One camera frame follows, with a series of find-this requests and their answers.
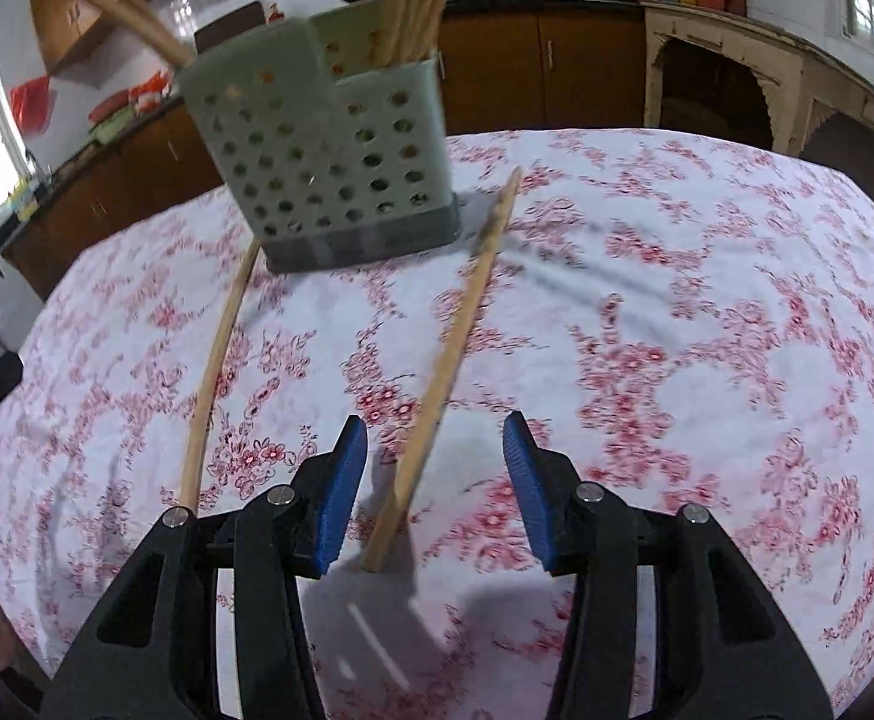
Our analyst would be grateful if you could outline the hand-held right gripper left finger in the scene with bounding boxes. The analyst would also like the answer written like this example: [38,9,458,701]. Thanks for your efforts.
[39,414,370,720]

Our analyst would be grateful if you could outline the hanging red plastic bag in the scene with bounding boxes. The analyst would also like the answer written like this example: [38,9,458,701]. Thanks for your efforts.
[9,75,57,133]

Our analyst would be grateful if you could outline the green basin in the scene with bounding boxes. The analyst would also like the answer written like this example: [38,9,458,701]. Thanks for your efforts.
[90,111,139,145]

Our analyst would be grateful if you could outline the orange white plastic bag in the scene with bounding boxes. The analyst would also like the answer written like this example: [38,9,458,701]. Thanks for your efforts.
[131,69,175,102]

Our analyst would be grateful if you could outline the green perforated utensil holder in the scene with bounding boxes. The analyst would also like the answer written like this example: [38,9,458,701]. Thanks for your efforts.
[178,15,464,275]

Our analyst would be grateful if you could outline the dark cutting board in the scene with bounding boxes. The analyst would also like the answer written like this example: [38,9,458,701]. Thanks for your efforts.
[195,1,267,53]

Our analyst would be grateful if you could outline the wooden chopsticks leaning left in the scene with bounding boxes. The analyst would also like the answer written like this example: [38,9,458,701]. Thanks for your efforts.
[28,0,205,70]

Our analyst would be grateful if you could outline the yellow container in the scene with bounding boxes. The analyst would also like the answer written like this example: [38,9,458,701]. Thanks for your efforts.
[9,180,39,224]

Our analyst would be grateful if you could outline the concrete arched shelf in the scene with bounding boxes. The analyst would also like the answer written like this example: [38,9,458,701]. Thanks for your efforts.
[642,0,874,224]

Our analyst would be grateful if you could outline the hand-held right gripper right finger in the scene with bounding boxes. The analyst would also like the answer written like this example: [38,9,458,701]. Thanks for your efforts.
[501,411,835,720]

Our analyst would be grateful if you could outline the red floral tablecloth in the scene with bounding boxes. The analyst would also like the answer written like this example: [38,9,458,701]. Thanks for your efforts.
[0,127,874,720]

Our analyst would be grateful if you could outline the wooden lower kitchen cabinets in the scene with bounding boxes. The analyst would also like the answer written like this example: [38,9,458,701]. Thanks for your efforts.
[0,11,648,301]

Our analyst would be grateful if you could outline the red basin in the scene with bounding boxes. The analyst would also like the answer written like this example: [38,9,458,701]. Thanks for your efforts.
[89,90,135,121]

